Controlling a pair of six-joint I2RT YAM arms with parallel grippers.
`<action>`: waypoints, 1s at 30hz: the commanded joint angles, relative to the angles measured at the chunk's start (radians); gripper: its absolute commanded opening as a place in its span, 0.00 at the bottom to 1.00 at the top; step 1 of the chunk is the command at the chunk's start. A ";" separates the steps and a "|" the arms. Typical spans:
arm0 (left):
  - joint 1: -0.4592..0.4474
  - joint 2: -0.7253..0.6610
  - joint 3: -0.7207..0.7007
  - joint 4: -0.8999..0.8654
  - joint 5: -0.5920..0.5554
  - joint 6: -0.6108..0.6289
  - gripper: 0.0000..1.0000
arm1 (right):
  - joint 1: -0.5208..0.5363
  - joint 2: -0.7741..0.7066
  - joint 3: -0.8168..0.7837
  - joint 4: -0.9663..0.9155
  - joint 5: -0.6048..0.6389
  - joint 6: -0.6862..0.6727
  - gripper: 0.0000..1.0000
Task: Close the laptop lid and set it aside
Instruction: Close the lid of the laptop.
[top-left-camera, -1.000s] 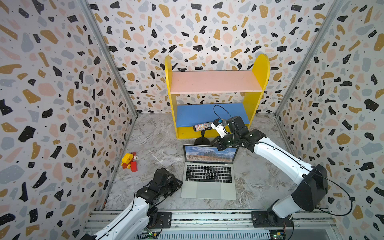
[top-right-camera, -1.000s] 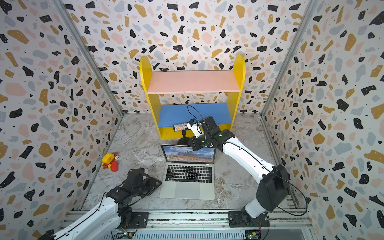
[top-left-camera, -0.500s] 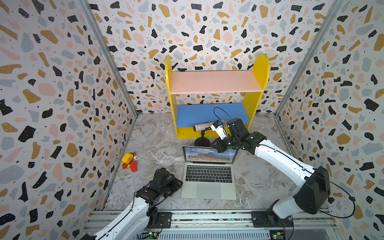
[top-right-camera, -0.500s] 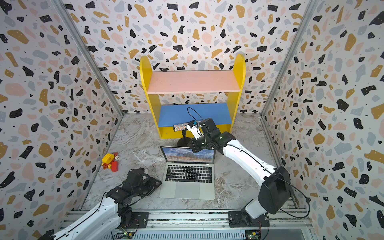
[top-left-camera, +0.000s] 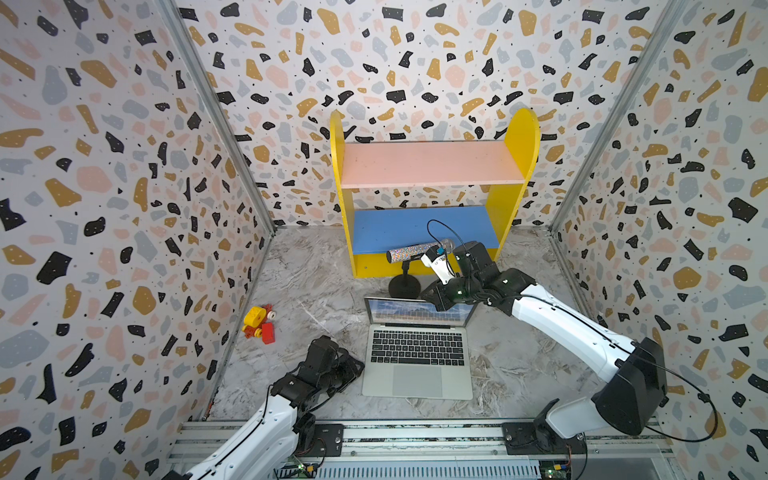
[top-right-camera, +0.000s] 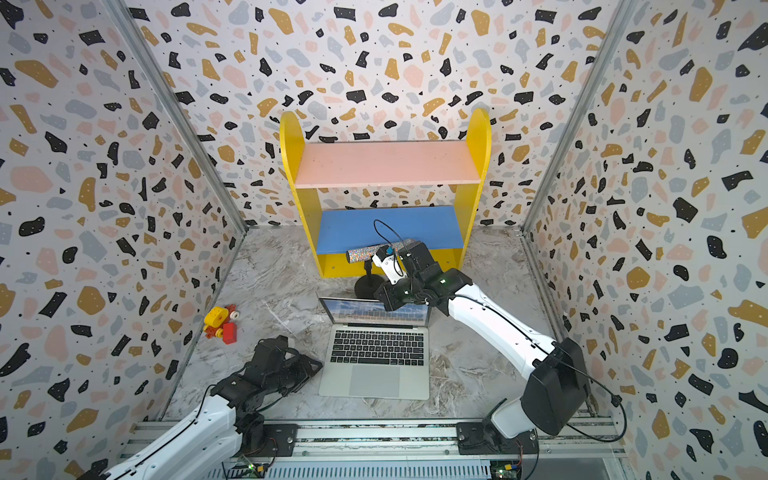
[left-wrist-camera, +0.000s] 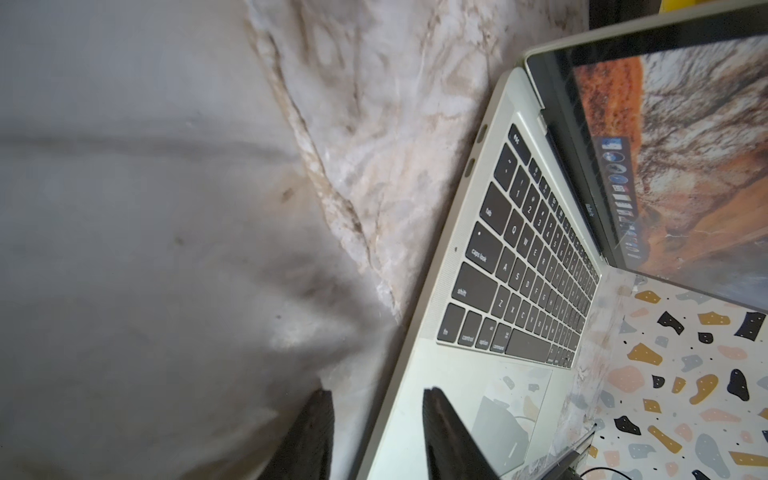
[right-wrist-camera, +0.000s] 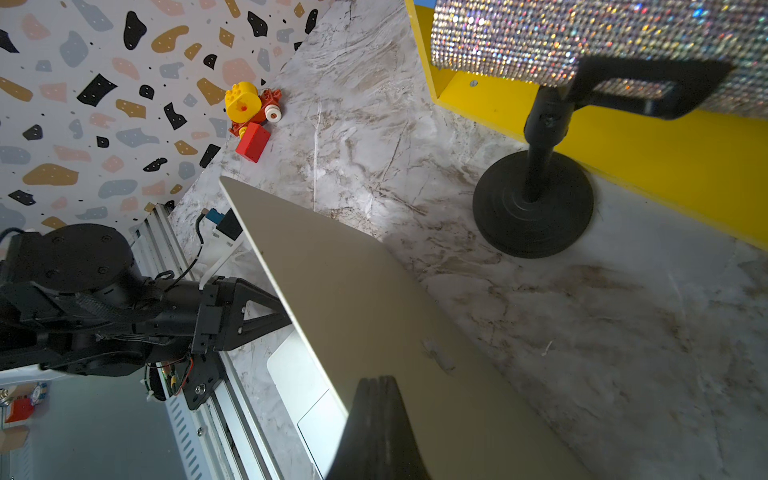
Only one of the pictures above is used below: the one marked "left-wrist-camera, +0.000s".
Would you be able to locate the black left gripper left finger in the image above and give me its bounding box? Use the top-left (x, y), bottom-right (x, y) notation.
top-left (258, 389), bottom-right (335, 480)

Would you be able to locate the silver laptop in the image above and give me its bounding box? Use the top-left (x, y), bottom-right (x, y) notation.
top-left (357, 1), bottom-right (767, 479)

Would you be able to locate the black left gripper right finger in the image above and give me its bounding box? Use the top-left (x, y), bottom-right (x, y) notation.
top-left (422, 388), bottom-right (498, 480)

